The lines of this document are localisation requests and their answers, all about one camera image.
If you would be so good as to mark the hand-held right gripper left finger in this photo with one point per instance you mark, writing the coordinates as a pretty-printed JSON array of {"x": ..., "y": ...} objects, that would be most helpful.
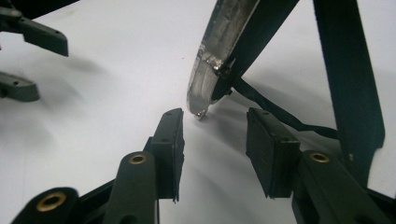
[{"x": 168, "y": 161}]

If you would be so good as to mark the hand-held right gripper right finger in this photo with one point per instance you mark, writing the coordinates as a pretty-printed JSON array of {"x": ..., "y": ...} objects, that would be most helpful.
[{"x": 271, "y": 161}]

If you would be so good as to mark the oval silver frame black back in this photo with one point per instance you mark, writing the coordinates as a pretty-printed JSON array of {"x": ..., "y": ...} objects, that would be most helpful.
[{"x": 218, "y": 46}]

